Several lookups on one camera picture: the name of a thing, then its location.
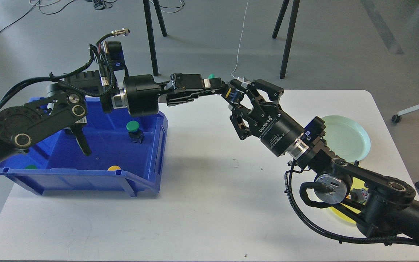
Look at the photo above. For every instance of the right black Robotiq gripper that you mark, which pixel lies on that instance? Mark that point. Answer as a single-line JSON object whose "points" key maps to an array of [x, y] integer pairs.
{"points": [[279, 132]]}

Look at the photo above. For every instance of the yellow plate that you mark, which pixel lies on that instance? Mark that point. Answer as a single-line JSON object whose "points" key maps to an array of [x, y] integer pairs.
{"points": [[342, 213]]}

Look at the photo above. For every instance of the green button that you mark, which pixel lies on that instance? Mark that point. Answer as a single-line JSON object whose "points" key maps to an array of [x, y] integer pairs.
{"points": [[134, 132], [234, 97]]}

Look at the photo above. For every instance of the green button front corner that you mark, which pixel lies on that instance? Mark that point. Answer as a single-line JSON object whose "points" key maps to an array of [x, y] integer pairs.
{"points": [[31, 167]]}

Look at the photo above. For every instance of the yellow button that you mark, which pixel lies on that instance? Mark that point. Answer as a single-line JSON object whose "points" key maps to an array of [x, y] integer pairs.
{"points": [[359, 195]]}

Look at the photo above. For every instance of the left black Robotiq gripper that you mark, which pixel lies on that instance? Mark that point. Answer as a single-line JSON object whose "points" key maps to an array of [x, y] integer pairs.
{"points": [[141, 95]]}

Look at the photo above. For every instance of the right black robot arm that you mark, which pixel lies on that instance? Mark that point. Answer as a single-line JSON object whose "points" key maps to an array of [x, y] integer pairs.
{"points": [[384, 208]]}

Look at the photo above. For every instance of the pale green plate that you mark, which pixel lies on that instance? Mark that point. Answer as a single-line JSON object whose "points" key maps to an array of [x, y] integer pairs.
{"points": [[347, 138]]}

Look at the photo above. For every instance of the yellow button front edge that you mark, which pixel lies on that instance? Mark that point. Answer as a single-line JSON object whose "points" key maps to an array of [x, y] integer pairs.
{"points": [[114, 168]]}

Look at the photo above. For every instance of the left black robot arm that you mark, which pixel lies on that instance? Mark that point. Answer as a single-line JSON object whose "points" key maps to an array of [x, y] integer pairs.
{"points": [[65, 107]]}

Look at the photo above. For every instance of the blue plastic bin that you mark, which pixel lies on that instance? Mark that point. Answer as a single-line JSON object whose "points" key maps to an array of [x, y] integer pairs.
{"points": [[62, 165]]}

